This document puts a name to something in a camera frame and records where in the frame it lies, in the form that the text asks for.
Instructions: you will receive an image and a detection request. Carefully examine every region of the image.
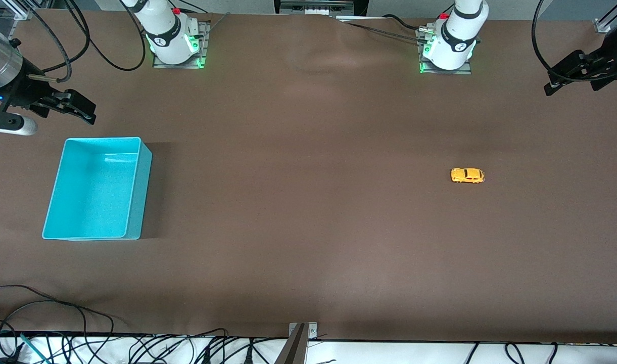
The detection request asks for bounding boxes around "yellow beetle toy car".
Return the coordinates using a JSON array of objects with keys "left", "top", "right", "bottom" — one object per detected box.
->
[{"left": 450, "top": 167, "right": 486, "bottom": 184}]

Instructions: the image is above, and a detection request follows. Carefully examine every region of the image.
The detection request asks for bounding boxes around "teal plastic bin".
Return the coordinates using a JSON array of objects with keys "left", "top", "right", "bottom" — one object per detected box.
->
[{"left": 41, "top": 136, "right": 153, "bottom": 241}]

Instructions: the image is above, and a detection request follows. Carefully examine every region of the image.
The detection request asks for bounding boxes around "black power strip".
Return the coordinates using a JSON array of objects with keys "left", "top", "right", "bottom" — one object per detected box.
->
[{"left": 274, "top": 0, "right": 368, "bottom": 16}]

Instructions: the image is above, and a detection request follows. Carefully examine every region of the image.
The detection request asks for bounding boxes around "aluminium frame profile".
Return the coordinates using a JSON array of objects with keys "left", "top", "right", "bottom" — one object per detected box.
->
[
  {"left": 0, "top": 0, "right": 33, "bottom": 21},
  {"left": 594, "top": 0, "right": 617, "bottom": 34}
]

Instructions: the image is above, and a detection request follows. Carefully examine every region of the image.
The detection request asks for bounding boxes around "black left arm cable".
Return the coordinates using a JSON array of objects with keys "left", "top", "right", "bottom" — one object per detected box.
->
[{"left": 532, "top": 0, "right": 617, "bottom": 82}]

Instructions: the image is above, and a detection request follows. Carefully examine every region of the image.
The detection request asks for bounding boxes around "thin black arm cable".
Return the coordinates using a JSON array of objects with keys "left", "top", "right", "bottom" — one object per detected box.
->
[{"left": 40, "top": 0, "right": 147, "bottom": 72}]

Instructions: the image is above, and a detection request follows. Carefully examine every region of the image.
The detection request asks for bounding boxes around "thick braided black cable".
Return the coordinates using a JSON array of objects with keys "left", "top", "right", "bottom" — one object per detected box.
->
[{"left": 25, "top": 0, "right": 75, "bottom": 84}]

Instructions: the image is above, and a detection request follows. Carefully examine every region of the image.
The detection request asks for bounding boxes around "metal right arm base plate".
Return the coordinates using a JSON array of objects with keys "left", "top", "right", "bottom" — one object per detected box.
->
[{"left": 153, "top": 20, "right": 211, "bottom": 70}]

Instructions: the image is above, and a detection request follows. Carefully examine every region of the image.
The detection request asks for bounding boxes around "long looping black cable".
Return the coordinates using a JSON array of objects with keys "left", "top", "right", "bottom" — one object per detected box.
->
[{"left": 0, "top": 285, "right": 115, "bottom": 364}]

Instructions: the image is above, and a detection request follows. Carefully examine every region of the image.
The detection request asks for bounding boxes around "grey cable on table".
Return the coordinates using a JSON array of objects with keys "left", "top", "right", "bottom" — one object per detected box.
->
[{"left": 338, "top": 18, "right": 426, "bottom": 42}]

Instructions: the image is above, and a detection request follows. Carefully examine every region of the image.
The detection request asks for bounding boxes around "teal handled tool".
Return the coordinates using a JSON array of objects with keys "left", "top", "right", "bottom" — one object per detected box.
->
[{"left": 20, "top": 333, "right": 49, "bottom": 364}]

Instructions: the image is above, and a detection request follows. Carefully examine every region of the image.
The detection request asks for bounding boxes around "tangled black cable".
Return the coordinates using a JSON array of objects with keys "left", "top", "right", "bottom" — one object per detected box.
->
[{"left": 129, "top": 328, "right": 229, "bottom": 364}]

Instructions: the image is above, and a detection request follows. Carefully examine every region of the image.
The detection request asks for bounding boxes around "dark grey camera pole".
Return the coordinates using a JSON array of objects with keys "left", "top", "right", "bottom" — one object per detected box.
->
[{"left": 273, "top": 324, "right": 307, "bottom": 364}]

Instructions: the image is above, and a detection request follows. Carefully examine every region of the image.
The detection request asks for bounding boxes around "small metal table bracket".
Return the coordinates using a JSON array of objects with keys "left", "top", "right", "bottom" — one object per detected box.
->
[{"left": 288, "top": 322, "right": 319, "bottom": 339}]

